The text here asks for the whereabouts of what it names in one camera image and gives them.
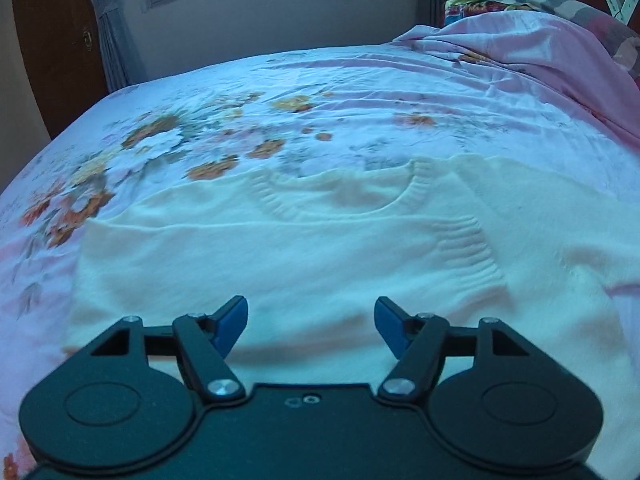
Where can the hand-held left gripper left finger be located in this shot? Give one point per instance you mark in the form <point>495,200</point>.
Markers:
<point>231,321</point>

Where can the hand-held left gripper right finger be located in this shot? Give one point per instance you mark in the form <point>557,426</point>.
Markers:
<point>391,321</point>

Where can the white knit sweater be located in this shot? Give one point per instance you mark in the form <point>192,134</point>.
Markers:
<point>320,265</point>

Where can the floral bed sheet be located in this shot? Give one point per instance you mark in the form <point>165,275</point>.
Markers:
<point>210,125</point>

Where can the pink blanket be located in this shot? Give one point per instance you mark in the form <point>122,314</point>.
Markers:
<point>520,55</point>

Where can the dark wooden wardrobe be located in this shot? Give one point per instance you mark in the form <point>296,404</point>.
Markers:
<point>50,45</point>

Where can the striped patterned pillow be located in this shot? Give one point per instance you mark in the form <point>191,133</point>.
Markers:
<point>560,5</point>

